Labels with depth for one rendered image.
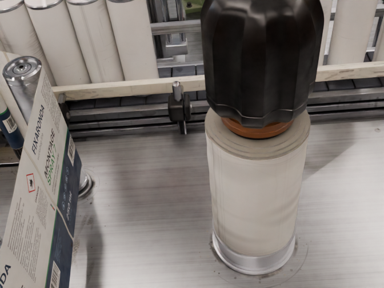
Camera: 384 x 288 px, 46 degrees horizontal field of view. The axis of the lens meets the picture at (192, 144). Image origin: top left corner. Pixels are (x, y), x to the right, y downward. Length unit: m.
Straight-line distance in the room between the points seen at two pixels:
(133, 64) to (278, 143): 0.35
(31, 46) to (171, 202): 0.29
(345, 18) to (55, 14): 0.38
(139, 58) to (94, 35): 0.07
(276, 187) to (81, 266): 0.25
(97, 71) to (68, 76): 0.04
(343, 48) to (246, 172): 0.36
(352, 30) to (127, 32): 0.30
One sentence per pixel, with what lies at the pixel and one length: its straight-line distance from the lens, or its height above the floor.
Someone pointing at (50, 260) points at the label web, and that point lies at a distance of 0.42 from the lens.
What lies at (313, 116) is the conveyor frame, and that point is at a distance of 0.70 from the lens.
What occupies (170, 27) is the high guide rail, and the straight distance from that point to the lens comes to 0.67.
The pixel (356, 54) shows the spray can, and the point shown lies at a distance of 0.68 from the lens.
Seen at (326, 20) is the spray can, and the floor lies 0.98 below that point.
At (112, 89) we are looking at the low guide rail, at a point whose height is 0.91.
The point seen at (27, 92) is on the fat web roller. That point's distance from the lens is 0.46.
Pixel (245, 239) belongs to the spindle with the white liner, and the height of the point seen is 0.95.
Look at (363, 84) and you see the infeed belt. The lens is 0.70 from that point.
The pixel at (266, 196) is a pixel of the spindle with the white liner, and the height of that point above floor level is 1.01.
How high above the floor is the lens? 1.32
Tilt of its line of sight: 47 degrees down
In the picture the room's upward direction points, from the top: 7 degrees counter-clockwise
